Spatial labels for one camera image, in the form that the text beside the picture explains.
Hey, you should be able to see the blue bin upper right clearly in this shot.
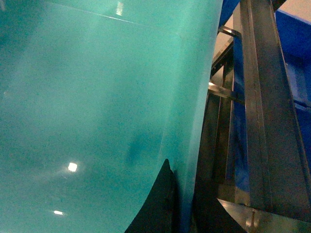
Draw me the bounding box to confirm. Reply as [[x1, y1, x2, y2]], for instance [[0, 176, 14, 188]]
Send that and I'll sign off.
[[233, 10, 311, 192]]

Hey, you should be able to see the stainless steel shelf frame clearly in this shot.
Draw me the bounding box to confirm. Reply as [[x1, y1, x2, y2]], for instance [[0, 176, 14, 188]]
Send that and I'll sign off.
[[194, 0, 311, 233]]

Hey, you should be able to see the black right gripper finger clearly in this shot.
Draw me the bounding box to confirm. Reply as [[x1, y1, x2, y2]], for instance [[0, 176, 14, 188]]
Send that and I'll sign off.
[[125, 159, 177, 233]]

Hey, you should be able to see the light teal plastic bin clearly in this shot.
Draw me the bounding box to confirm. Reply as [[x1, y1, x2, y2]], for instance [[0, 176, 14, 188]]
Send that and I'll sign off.
[[0, 0, 223, 233]]

